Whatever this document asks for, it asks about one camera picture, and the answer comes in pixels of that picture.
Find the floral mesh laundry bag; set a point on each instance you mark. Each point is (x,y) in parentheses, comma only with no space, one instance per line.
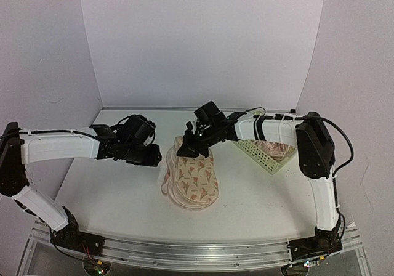
(190,183)

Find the pale yellow plastic basket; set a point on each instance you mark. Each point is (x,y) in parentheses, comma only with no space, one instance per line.
(267,156)

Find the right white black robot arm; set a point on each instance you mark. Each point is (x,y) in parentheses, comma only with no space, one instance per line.
(307,135)

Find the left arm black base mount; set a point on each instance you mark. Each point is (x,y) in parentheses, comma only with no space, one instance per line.
(70,237)

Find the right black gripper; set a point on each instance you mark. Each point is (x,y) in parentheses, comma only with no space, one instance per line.
(187,149)

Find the pink bra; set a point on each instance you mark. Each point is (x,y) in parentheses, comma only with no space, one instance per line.
(276,151)

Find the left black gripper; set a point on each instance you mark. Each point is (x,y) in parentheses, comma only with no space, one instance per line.
(153,158)

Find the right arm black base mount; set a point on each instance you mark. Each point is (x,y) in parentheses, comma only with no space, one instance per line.
(323,243)

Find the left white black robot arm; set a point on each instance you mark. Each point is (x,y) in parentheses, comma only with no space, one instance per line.
(20,147)

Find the aluminium front rail frame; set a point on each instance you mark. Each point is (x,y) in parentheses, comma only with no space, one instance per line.
(122,256)

